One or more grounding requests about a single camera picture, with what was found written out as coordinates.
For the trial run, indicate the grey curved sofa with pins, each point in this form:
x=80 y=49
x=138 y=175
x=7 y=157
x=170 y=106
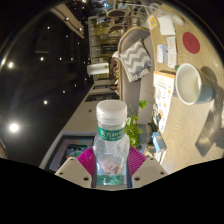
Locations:
x=146 y=93

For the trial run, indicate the white round column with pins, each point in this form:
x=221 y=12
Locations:
x=97 y=69

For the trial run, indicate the small light blue box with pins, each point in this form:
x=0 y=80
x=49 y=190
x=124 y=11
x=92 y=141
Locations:
x=159 y=141

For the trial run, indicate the grey chevron cushion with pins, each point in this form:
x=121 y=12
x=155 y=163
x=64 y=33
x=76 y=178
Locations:
x=135 y=61

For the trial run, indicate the group of ceiling lights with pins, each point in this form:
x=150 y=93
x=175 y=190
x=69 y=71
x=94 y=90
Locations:
x=14 y=127

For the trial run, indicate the group of wooden chairs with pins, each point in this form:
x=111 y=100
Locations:
x=116 y=15

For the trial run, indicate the green potted plant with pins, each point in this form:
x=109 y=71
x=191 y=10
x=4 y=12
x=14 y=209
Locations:
x=133 y=130

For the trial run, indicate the person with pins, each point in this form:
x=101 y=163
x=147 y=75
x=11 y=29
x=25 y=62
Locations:
x=115 y=57
x=114 y=85

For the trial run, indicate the flat round red coaster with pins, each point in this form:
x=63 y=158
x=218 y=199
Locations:
x=191 y=42

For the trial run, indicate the white printed leaflet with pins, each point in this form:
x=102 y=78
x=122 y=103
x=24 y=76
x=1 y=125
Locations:
x=160 y=116

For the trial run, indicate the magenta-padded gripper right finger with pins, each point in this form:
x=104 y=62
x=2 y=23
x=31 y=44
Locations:
x=146 y=170

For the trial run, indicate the clear plastic water bottle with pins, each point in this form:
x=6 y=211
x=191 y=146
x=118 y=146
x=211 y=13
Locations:
x=111 y=150

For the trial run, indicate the dark-framed decorated window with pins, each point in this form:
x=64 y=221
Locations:
x=71 y=146

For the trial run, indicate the white and blue packet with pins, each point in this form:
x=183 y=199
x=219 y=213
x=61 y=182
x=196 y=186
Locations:
x=161 y=53

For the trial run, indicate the white box with orange edge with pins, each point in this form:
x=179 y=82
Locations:
x=164 y=86

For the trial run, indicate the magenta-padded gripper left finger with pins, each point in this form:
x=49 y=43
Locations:
x=75 y=170

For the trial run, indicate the white paper napkin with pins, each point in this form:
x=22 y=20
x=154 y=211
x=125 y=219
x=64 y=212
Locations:
x=166 y=25

